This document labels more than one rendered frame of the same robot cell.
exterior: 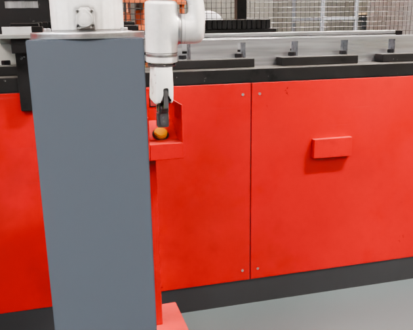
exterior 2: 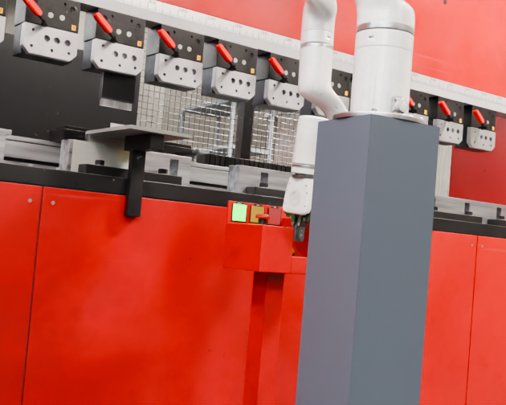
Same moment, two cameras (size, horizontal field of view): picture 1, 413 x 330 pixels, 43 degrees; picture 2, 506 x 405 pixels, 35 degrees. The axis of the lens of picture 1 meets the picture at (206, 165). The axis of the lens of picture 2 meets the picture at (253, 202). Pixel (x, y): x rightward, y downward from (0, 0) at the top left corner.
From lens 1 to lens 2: 1.21 m
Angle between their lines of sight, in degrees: 28
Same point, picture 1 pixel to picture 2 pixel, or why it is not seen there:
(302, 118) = not seen: hidden behind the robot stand
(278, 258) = not seen: outside the picture
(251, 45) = not seen: hidden behind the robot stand
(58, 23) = (375, 107)
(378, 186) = (430, 346)
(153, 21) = (312, 134)
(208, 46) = (283, 177)
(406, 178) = (453, 341)
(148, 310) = (418, 362)
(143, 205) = (425, 262)
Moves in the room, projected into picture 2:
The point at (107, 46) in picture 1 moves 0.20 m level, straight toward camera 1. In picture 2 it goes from (419, 128) to (498, 120)
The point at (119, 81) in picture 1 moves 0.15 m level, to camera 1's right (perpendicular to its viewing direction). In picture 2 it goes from (422, 157) to (483, 165)
